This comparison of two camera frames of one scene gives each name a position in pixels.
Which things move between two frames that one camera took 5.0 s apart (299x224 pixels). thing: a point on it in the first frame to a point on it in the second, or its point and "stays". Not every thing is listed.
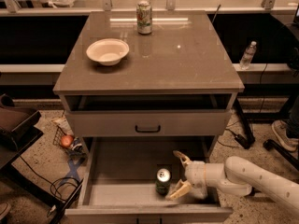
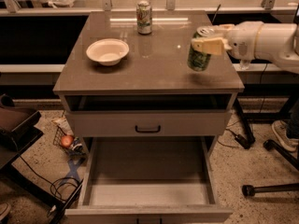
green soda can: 163,181 to 196,60
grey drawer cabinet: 139,87 stays
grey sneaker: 280,130 stays
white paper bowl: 108,51 stays
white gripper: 195,172 to 242,41
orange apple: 66,141 stays
